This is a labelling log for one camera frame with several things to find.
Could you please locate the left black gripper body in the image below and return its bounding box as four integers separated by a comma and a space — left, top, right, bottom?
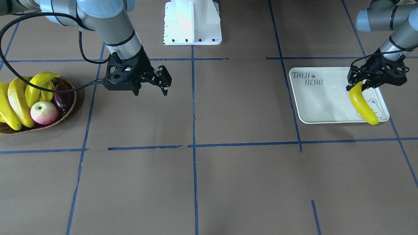
361, 49, 401, 85

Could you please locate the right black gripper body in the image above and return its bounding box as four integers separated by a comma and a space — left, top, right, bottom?
111, 46, 154, 85

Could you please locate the yellow banana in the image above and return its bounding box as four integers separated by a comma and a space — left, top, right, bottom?
38, 80, 54, 102
24, 71, 61, 108
349, 81, 379, 125
8, 78, 35, 128

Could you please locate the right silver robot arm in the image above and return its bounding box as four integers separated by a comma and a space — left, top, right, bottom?
1, 0, 172, 95

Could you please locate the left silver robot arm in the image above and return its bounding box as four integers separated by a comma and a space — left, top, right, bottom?
346, 0, 418, 91

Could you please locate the yellow banana behind basket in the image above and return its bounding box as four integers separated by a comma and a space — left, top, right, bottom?
38, 80, 54, 102

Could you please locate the yellow banana in basket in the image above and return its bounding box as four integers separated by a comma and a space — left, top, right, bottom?
24, 71, 61, 108

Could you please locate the yellow banana front basket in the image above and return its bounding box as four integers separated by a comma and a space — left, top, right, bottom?
0, 82, 23, 131

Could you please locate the woven wicker basket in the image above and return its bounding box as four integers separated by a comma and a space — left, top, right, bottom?
1, 77, 78, 136

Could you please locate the white bear tray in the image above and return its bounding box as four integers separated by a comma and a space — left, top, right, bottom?
289, 67, 390, 124

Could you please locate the dark purple mango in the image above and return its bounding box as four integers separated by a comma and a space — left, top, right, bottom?
54, 83, 73, 112

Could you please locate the red green apple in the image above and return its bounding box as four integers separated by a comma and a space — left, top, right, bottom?
30, 101, 59, 125

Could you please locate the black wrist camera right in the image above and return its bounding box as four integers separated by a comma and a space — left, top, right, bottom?
103, 53, 141, 96

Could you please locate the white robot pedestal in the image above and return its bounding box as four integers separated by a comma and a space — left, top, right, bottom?
163, 0, 222, 45

